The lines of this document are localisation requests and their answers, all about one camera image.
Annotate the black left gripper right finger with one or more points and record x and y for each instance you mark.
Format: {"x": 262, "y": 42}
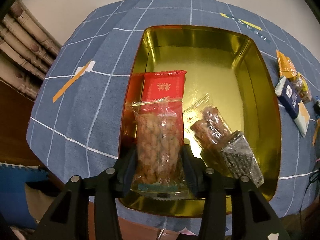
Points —
{"x": 252, "y": 215}

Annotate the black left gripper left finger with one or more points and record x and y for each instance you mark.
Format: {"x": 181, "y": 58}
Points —
{"x": 67, "y": 216}

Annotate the clear bag of peanuts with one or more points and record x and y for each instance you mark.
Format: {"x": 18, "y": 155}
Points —
{"x": 159, "y": 140}

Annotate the blue soda crackers pack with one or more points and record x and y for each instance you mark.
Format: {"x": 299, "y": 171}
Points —
{"x": 293, "y": 103}

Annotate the yellow chocolate candy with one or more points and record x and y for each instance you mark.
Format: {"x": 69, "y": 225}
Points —
{"x": 301, "y": 87}

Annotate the orange snack packet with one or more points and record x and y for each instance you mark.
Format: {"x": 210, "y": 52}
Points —
{"x": 286, "y": 66}

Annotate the brown paper bag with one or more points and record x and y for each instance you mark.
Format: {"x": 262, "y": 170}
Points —
{"x": 39, "y": 196}

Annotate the blue foam floor mat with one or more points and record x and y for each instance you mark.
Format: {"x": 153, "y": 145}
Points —
{"x": 14, "y": 207}

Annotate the clear pack brown snack bars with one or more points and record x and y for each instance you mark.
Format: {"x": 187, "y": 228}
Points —
{"x": 210, "y": 137}

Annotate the blue grid tablecloth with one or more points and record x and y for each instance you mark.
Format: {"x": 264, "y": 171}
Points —
{"x": 80, "y": 123}

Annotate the gold toffee tin box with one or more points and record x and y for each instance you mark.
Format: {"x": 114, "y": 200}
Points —
{"x": 223, "y": 69}

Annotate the red snack packet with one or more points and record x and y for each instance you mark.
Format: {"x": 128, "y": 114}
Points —
{"x": 151, "y": 87}

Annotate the beige patterned curtain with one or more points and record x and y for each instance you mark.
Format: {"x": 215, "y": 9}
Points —
{"x": 27, "y": 51}

